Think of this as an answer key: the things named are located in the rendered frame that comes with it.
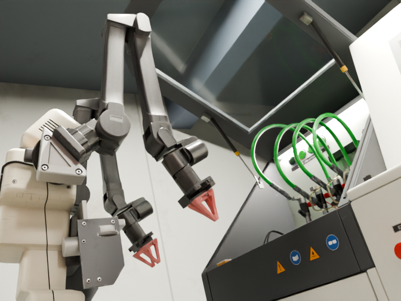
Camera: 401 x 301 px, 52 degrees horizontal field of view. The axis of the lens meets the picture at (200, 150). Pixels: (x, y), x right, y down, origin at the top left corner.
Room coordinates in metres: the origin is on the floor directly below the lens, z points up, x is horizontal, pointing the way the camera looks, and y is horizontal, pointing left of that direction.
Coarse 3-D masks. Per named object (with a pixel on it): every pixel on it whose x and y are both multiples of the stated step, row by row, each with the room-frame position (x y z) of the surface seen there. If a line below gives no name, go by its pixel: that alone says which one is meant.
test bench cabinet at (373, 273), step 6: (372, 270) 1.01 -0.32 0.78; (372, 276) 1.01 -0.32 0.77; (378, 276) 1.01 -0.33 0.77; (330, 282) 1.14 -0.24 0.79; (372, 282) 1.02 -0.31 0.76; (378, 282) 1.01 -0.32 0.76; (312, 288) 1.19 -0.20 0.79; (378, 288) 1.01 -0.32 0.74; (294, 294) 1.24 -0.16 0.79; (378, 294) 1.02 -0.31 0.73; (384, 294) 1.01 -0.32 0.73; (378, 300) 1.02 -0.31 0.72; (384, 300) 1.01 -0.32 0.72
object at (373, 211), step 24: (384, 24) 1.11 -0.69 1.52; (360, 48) 1.19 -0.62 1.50; (384, 48) 1.12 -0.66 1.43; (360, 72) 1.19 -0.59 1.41; (384, 72) 1.13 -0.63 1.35; (384, 96) 1.13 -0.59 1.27; (384, 120) 1.14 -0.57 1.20; (384, 144) 1.15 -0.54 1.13; (384, 192) 0.93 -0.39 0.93; (360, 216) 0.99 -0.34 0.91; (384, 216) 0.95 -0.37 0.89; (384, 240) 0.96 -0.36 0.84; (384, 264) 0.98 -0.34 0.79; (384, 288) 1.00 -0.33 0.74
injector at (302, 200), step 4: (300, 200) 1.43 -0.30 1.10; (304, 200) 1.43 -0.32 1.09; (300, 204) 1.43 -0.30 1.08; (304, 204) 1.43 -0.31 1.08; (304, 208) 1.43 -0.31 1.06; (308, 208) 1.43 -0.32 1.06; (300, 212) 1.42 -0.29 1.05; (304, 212) 1.42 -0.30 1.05; (308, 212) 1.43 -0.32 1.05; (304, 216) 1.43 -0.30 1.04; (308, 216) 1.43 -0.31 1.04; (308, 220) 1.43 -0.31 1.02
